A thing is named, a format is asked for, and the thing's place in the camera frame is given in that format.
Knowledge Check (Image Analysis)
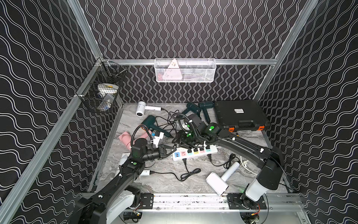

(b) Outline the dark green hair dryer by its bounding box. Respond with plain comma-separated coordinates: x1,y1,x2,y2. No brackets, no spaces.
182,102,201,116
198,101,214,124

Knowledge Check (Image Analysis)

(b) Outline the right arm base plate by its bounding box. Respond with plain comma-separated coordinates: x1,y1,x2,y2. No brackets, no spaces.
227,193,267,211

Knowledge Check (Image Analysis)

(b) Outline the black cable large green dryer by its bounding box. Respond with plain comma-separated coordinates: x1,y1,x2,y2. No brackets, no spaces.
155,107,179,134

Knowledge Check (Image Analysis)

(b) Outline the white power strip cable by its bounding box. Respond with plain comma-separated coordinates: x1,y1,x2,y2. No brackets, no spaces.
240,156,258,175

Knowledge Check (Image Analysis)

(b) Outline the white hair dryer front left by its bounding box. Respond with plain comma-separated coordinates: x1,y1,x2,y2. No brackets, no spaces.
115,153,150,176

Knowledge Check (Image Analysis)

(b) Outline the black wire mesh basket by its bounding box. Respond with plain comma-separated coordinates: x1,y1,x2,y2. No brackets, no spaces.
80,63,128,114

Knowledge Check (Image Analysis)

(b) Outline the large green orange hair dryer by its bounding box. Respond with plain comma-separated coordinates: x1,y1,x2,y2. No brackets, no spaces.
141,115,173,138

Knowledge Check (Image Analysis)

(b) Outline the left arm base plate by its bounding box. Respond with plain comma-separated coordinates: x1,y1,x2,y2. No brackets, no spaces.
134,193,154,210

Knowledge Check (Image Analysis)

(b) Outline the small white hair dryer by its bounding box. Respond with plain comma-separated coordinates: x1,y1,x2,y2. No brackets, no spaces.
135,101,162,117

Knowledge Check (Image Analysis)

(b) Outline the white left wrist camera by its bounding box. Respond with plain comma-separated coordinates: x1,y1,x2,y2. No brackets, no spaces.
151,131,164,147

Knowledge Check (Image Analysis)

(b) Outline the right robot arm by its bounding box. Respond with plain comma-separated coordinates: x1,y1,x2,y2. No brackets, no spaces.
172,113,283,203

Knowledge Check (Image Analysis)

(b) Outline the white multicolour power strip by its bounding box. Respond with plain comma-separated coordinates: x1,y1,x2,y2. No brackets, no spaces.
171,145,218,161

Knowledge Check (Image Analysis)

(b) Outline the pink hair dryer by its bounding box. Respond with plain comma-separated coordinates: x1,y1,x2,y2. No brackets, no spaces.
118,131,152,151

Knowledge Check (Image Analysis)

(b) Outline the white hair dryer front right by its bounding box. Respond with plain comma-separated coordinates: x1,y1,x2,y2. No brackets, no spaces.
206,162,240,196

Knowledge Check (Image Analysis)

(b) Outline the black plastic tool case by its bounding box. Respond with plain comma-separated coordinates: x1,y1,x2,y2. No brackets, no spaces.
213,99,271,132

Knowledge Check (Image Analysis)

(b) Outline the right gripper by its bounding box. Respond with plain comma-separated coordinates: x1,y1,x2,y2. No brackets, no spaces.
170,129,200,148

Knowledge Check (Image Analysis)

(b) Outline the white bottle in mesh basket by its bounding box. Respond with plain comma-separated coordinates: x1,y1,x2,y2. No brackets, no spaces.
97,92,115,112

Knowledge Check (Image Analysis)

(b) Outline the clear wall basket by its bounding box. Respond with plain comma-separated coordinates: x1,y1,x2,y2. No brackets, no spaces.
154,58,217,83

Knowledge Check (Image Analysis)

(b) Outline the pink triangle card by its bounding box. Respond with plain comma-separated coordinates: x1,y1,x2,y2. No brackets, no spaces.
162,59,183,82

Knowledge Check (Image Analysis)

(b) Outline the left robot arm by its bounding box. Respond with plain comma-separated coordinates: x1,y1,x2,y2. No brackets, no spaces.
67,138,177,224

